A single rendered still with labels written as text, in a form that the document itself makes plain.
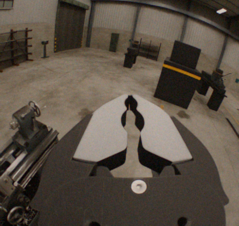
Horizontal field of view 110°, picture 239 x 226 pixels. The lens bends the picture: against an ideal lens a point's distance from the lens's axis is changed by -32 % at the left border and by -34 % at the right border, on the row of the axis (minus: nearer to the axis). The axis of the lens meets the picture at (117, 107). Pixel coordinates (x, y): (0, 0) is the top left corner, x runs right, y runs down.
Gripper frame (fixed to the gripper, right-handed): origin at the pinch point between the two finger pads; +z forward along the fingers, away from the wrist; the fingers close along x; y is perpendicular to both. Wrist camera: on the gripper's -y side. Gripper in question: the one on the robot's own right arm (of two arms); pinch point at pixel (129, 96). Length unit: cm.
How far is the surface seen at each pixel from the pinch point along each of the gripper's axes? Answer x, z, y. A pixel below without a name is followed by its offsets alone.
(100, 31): -243, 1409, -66
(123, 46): 1, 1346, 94
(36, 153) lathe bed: -63, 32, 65
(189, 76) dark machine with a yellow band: 197, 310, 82
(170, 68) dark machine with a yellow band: 141, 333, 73
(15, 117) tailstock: -71, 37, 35
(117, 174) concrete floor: -2, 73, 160
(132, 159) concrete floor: 19, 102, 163
